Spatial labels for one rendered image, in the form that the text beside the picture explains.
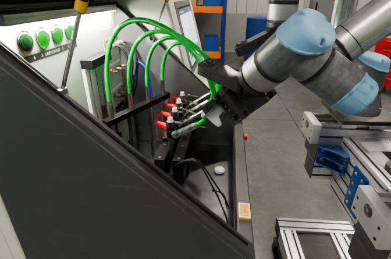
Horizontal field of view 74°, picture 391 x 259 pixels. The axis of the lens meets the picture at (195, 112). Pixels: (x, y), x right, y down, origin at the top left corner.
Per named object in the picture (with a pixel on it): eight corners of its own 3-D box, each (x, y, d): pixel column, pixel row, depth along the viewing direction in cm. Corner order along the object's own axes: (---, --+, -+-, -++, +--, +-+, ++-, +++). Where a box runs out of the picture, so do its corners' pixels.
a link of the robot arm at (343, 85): (362, 71, 50) (318, 36, 48) (393, 91, 40) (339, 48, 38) (330, 101, 53) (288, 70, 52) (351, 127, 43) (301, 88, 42)
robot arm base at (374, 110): (368, 103, 114) (374, 81, 110) (388, 117, 101) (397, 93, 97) (332, 102, 115) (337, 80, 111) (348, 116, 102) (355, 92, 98)
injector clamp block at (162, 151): (184, 196, 91) (183, 160, 85) (156, 194, 92) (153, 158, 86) (195, 145, 122) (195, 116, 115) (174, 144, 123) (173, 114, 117)
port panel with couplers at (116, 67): (120, 109, 106) (109, 29, 93) (112, 109, 106) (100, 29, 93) (131, 97, 117) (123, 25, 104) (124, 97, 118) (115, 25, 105)
